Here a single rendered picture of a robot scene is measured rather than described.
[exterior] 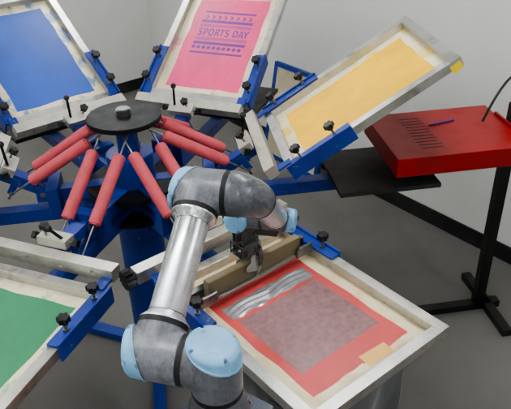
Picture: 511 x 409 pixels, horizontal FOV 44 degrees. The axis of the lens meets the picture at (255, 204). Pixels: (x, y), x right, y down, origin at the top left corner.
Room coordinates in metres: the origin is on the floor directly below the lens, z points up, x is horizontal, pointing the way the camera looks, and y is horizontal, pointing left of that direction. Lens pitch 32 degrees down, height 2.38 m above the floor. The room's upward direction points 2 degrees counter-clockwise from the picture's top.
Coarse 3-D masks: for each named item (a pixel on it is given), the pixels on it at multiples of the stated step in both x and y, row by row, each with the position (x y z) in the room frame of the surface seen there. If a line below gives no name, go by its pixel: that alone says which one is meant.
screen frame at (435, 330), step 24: (264, 240) 1.99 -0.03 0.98; (216, 264) 1.85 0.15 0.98; (336, 264) 1.82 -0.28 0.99; (384, 288) 1.67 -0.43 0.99; (408, 312) 1.56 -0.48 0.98; (432, 336) 1.44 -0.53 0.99; (384, 360) 1.34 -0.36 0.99; (408, 360) 1.36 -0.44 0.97; (264, 384) 1.28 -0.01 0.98; (360, 384) 1.26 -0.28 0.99; (288, 408) 1.20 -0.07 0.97; (336, 408) 1.17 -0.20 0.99
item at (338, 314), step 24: (288, 264) 1.87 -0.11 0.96; (312, 288) 1.73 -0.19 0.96; (336, 288) 1.72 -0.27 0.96; (312, 312) 1.60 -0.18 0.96; (336, 312) 1.60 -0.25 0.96; (360, 312) 1.59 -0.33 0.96; (336, 336) 1.49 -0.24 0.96; (360, 336) 1.48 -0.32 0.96; (384, 336) 1.48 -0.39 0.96; (360, 360) 1.38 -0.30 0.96
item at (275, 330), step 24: (240, 288) 1.74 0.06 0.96; (216, 312) 1.62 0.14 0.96; (264, 312) 1.61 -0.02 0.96; (288, 312) 1.60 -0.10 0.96; (264, 336) 1.50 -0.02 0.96; (288, 336) 1.49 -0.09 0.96; (312, 336) 1.49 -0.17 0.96; (288, 360) 1.39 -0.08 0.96; (312, 360) 1.39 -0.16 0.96; (336, 360) 1.38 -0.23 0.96; (312, 384) 1.29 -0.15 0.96
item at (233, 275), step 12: (288, 240) 1.87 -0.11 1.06; (264, 252) 1.80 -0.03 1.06; (276, 252) 1.82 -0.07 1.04; (288, 252) 1.86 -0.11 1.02; (240, 264) 1.74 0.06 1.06; (264, 264) 1.79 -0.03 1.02; (216, 276) 1.68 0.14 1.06; (228, 276) 1.69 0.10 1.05; (240, 276) 1.72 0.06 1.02; (204, 288) 1.66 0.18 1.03; (216, 288) 1.66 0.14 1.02; (228, 288) 1.69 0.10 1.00
